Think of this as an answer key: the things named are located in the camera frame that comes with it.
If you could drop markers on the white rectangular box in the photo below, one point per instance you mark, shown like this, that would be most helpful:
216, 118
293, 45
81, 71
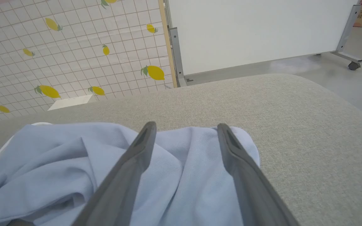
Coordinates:
71, 102

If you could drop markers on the white rolling partition board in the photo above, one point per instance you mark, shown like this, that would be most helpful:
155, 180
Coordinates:
256, 28

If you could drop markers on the lemon print partition screen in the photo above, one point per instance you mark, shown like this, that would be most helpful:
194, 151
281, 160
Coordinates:
74, 47

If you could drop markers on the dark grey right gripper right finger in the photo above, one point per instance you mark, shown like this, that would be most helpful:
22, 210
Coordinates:
253, 188

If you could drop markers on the light blue polo shirt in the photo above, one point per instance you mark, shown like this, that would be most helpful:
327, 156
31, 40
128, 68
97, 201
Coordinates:
58, 169

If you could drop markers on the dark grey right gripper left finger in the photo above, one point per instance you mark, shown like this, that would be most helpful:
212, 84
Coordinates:
124, 182

